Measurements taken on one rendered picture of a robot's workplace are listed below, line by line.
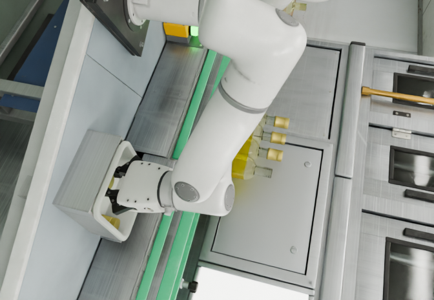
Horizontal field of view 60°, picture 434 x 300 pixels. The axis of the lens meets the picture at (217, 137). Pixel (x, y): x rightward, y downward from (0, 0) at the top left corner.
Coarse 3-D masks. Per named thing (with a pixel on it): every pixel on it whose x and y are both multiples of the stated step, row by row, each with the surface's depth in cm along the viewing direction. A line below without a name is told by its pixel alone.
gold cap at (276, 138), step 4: (272, 132) 114; (272, 136) 113; (276, 136) 113; (280, 136) 113; (284, 136) 113; (272, 140) 113; (276, 140) 113; (280, 140) 113; (284, 140) 112; (280, 144) 114; (284, 144) 113
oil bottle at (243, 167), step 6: (240, 156) 109; (246, 156) 109; (234, 162) 109; (240, 162) 108; (246, 162) 108; (252, 162) 109; (234, 168) 108; (240, 168) 108; (246, 168) 107; (252, 168) 108; (234, 174) 109; (240, 174) 108; (246, 174) 108; (252, 174) 108
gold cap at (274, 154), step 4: (268, 152) 110; (272, 152) 110; (276, 152) 110; (280, 152) 110; (268, 156) 110; (272, 156) 110; (276, 156) 110; (280, 156) 110; (276, 160) 111; (280, 160) 110
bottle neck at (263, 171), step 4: (256, 168) 109; (260, 168) 109; (264, 168) 109; (268, 168) 109; (272, 168) 109; (256, 172) 109; (260, 172) 108; (264, 172) 108; (268, 172) 108; (264, 176) 109; (268, 176) 108
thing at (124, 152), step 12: (120, 144) 78; (120, 156) 77; (132, 156) 85; (108, 168) 77; (108, 180) 74; (120, 180) 97; (96, 204) 72; (108, 204) 93; (120, 204) 94; (96, 216) 73; (120, 216) 92; (132, 216) 92; (108, 228) 79; (120, 228) 91; (120, 240) 88
